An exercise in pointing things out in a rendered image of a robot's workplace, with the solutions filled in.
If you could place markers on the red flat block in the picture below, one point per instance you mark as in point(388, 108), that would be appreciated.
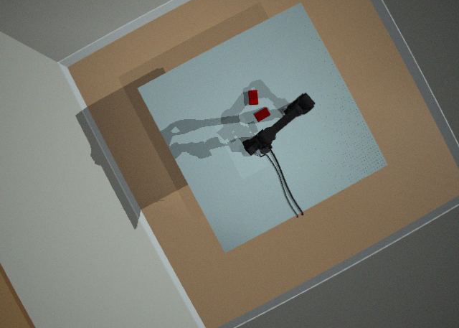
point(253, 97)
point(264, 113)

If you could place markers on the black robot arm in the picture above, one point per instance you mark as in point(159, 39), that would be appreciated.
point(263, 141)

